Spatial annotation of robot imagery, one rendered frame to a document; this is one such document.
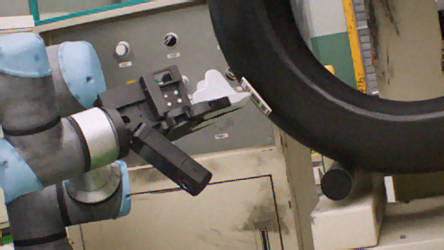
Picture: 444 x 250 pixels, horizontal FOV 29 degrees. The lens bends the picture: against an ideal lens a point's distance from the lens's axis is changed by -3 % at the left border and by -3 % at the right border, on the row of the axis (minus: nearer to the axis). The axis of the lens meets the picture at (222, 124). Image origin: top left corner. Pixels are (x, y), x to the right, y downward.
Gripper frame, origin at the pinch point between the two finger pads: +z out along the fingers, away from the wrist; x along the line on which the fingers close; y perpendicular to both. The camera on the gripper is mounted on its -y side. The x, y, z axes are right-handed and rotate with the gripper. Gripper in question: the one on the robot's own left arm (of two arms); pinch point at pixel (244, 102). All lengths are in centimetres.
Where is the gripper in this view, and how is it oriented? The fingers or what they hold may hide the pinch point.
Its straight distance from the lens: 120.7
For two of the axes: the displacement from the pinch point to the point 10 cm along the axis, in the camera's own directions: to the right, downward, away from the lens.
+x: -3.4, 3.5, 8.7
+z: 8.4, -3.0, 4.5
